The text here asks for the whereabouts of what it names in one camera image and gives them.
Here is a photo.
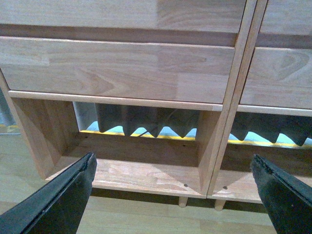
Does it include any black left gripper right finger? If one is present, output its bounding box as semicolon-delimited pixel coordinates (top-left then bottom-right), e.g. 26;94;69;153
251;155;312;234

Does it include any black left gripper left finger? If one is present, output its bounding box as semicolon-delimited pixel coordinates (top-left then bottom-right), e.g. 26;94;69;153
0;153;97;234

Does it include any right wooden cabinet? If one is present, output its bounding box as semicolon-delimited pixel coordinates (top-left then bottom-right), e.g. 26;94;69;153
207;0;312;211

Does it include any wooden cabinet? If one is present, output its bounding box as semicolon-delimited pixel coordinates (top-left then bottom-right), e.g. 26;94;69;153
207;0;312;211
0;0;257;207

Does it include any dark grey curtain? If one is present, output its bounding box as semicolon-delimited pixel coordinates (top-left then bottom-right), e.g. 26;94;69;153
95;103;312;146

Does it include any left wooden cabinet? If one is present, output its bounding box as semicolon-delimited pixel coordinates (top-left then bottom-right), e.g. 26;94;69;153
0;0;257;207

